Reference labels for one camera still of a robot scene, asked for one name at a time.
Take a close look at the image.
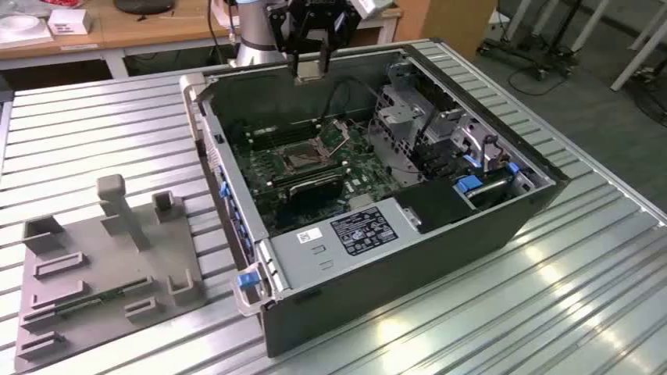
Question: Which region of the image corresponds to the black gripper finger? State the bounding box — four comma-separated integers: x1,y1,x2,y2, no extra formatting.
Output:
318,41,335,75
286,49,303,78

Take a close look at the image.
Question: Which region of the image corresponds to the silver CPU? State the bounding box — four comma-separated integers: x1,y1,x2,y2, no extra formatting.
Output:
294,58,330,85

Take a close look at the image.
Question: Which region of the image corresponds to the metal socket cover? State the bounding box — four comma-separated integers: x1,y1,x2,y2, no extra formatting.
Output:
311,119,351,156

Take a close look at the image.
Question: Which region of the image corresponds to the RAM slot with white clips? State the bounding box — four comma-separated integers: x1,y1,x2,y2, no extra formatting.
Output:
247,123,318,138
250,132,322,147

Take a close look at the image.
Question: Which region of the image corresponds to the CPU socket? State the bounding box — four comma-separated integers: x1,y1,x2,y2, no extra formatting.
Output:
279,141,331,176

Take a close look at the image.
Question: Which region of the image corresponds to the perforated metal drive cage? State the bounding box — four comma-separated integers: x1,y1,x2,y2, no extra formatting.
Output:
372,60,436,183

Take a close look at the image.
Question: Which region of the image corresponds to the wooden cabinet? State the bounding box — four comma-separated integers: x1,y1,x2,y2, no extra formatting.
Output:
395,0,496,62

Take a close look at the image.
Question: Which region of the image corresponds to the wooden desk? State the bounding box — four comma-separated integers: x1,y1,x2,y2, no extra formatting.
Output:
0,0,406,79

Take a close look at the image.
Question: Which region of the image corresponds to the green motherboard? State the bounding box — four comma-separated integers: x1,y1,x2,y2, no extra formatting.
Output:
228,116,403,231

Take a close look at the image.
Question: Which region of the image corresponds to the black round object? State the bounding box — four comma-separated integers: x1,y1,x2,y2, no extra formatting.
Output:
112,0,176,13

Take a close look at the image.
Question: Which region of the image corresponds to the black expansion card with fan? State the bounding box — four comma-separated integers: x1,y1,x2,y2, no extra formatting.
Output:
284,173,346,210

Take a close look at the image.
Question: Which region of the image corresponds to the black plastic shroud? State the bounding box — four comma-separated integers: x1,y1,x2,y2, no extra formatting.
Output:
394,181,480,235

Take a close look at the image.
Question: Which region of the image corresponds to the black wheeled stand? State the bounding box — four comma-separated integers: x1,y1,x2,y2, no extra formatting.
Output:
476,0,584,82

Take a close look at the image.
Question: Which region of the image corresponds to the black rating label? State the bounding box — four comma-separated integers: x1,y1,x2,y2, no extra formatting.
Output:
330,205,400,257

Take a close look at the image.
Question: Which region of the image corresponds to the white cardboard box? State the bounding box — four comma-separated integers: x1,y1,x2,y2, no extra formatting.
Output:
45,8,93,37

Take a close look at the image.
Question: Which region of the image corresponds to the grey power supply unit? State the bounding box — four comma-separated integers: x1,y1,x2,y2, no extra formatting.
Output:
258,195,423,294

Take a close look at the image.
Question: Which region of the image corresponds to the white bowl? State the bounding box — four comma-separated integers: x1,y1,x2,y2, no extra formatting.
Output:
0,13,53,44

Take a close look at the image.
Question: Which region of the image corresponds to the white table leg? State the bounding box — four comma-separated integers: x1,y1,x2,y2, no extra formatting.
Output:
608,23,667,93

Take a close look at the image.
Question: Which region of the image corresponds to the black and grey PC case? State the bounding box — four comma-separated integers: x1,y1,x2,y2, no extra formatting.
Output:
179,37,570,359

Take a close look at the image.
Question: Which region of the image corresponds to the grey parts rack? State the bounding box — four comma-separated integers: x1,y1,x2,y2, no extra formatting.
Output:
13,173,210,372

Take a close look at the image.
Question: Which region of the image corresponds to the green RAM stick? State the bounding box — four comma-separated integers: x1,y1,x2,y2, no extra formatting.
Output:
51,287,130,313

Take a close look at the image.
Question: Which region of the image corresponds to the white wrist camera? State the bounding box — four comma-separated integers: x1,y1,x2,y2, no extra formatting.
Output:
347,0,394,13

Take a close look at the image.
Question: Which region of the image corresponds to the black hanging cable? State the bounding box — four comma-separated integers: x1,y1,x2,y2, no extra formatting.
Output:
207,0,224,47

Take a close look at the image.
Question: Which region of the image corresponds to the blue drive carrier handle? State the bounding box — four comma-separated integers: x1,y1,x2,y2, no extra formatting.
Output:
451,175,480,195

